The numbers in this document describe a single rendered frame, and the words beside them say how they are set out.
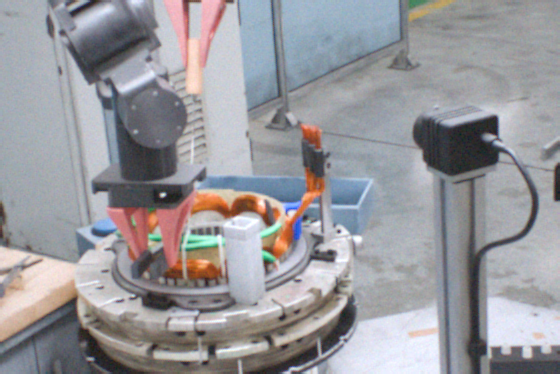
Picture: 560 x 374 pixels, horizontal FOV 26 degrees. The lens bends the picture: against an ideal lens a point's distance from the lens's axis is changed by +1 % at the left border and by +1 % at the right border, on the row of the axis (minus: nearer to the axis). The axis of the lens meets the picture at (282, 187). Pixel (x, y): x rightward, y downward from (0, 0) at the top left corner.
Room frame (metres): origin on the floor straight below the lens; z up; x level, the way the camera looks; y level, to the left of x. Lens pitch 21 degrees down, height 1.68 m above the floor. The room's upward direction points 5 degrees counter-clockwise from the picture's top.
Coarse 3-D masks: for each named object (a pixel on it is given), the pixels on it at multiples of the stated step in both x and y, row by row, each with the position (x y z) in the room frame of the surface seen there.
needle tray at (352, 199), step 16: (208, 176) 1.64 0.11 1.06; (224, 176) 1.63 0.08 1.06; (240, 176) 1.62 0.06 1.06; (256, 176) 1.62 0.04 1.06; (272, 176) 1.61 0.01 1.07; (288, 176) 1.60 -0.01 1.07; (256, 192) 1.62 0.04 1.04; (272, 192) 1.61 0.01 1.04; (288, 192) 1.60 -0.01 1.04; (304, 192) 1.60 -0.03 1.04; (336, 192) 1.58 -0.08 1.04; (352, 192) 1.58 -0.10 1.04; (368, 192) 1.53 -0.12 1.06; (336, 208) 1.48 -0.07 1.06; (352, 208) 1.47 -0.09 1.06; (368, 208) 1.53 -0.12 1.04; (336, 224) 1.48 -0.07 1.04; (352, 224) 1.47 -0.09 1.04; (320, 368) 1.51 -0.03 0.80
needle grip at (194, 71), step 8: (192, 40) 1.29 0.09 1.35; (200, 40) 1.29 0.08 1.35; (192, 48) 1.29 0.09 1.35; (200, 48) 1.29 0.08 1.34; (192, 56) 1.28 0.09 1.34; (192, 64) 1.28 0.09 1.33; (200, 64) 1.28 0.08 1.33; (192, 72) 1.28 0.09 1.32; (200, 72) 1.28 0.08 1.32; (192, 80) 1.27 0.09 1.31; (200, 80) 1.28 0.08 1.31; (192, 88) 1.27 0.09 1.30; (200, 88) 1.27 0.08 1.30
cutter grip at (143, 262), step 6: (144, 252) 1.12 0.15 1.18; (150, 252) 1.13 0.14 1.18; (138, 258) 1.11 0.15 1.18; (144, 258) 1.11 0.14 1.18; (150, 258) 1.12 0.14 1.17; (132, 264) 1.09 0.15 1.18; (138, 264) 1.09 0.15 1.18; (144, 264) 1.11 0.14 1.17; (150, 264) 1.12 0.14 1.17; (132, 270) 1.09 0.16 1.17; (138, 270) 1.09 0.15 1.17; (144, 270) 1.11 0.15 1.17; (132, 276) 1.09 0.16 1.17; (138, 276) 1.09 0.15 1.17
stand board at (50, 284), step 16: (0, 256) 1.40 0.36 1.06; (16, 256) 1.40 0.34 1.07; (32, 256) 1.40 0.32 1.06; (32, 272) 1.35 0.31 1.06; (48, 272) 1.34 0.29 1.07; (64, 272) 1.34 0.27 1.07; (32, 288) 1.30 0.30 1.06; (48, 288) 1.30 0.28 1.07; (64, 288) 1.30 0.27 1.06; (0, 304) 1.27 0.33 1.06; (16, 304) 1.26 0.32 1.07; (32, 304) 1.26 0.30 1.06; (48, 304) 1.28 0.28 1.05; (0, 320) 1.23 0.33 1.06; (16, 320) 1.24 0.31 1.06; (32, 320) 1.26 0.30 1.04; (0, 336) 1.22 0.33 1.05
